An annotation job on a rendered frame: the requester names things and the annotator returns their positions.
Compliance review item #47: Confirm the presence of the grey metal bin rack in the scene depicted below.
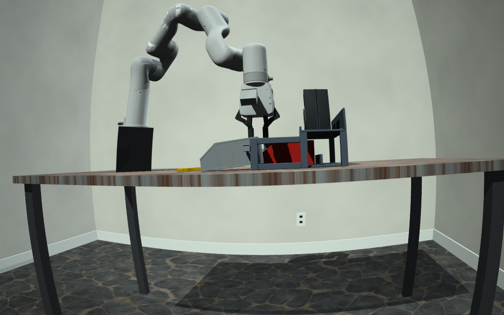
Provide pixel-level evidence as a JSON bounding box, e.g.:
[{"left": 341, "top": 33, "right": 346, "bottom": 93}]
[{"left": 243, "top": 108, "right": 348, "bottom": 170}]

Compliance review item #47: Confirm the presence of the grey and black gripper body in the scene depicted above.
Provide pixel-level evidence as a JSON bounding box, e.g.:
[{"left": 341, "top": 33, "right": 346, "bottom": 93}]
[{"left": 239, "top": 80, "right": 275, "bottom": 118}]

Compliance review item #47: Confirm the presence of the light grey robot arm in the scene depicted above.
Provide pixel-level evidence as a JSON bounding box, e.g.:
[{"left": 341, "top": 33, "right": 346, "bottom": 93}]
[{"left": 118, "top": 3, "right": 273, "bottom": 127}]

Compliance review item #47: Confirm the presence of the red open bin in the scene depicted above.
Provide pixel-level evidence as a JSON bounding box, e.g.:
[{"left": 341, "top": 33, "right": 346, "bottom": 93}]
[{"left": 263, "top": 140, "right": 315, "bottom": 165}]

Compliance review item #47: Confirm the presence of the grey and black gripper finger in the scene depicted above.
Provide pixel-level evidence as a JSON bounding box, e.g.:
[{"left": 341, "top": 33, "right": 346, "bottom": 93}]
[
  {"left": 262, "top": 107, "right": 280, "bottom": 138},
  {"left": 235, "top": 110, "right": 254, "bottom": 137}
]

